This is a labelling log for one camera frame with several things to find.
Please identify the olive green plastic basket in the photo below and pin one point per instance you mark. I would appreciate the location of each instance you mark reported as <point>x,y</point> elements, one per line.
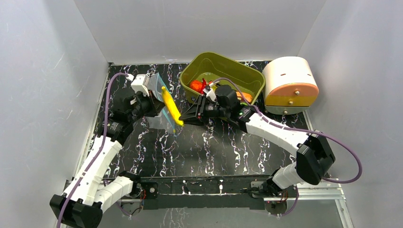
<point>225,71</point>

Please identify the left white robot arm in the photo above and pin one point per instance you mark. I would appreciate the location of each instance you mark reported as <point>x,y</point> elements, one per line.
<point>84,201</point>

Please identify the red orange toy tomato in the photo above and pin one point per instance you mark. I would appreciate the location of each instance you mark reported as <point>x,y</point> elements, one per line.
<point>196,85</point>

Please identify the yellow toy banana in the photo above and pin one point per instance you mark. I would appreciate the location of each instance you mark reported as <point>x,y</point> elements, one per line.
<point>171,106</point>

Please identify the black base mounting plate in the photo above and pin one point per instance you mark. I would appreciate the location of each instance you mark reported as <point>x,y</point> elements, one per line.
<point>199,192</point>

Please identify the red toy chili pepper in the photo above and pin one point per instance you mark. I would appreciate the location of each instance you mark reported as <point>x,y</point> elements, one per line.
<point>204,84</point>

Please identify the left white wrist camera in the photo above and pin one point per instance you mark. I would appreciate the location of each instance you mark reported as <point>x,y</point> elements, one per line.
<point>144,83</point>

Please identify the orange toy papaya slice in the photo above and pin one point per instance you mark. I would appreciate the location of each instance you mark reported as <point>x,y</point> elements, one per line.
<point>244,97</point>

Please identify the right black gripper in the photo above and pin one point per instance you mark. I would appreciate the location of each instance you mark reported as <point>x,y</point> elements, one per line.
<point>199,110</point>

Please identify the clear zip top bag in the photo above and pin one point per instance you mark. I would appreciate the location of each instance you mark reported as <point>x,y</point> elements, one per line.
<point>158,117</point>

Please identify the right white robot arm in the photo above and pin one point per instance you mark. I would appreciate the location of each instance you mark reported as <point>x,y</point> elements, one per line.
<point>311,150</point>

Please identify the white orange cylindrical container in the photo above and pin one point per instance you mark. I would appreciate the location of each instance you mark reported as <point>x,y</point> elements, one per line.
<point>290,86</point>

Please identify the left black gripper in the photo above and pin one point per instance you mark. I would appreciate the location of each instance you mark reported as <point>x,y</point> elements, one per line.
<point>156,106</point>

